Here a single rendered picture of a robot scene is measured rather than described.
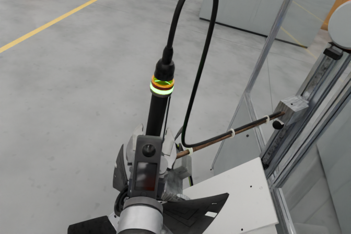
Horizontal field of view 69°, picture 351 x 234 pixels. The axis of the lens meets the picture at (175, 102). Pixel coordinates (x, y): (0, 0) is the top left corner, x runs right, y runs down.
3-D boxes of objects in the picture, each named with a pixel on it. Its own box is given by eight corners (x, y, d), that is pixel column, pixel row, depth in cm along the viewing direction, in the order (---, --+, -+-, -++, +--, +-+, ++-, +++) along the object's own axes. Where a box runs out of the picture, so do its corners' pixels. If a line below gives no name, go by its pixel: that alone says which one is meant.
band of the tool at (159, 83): (164, 83, 52) (166, 71, 50) (175, 95, 49) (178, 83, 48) (145, 87, 50) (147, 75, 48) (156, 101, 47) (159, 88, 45)
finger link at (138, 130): (127, 137, 63) (130, 168, 56) (129, 120, 59) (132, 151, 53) (140, 137, 64) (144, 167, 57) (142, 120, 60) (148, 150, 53)
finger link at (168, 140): (164, 141, 64) (151, 168, 57) (168, 124, 61) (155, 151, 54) (176, 145, 64) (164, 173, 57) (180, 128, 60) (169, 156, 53)
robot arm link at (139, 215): (116, 225, 39) (168, 232, 40) (122, 198, 43) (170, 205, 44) (115, 246, 44) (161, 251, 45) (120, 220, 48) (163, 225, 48)
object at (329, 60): (259, 160, 126) (330, 46, 88) (267, 168, 123) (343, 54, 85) (255, 162, 124) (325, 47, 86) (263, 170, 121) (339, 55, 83)
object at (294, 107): (287, 109, 105) (296, 92, 100) (301, 120, 101) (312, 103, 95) (271, 115, 99) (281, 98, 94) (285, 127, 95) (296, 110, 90)
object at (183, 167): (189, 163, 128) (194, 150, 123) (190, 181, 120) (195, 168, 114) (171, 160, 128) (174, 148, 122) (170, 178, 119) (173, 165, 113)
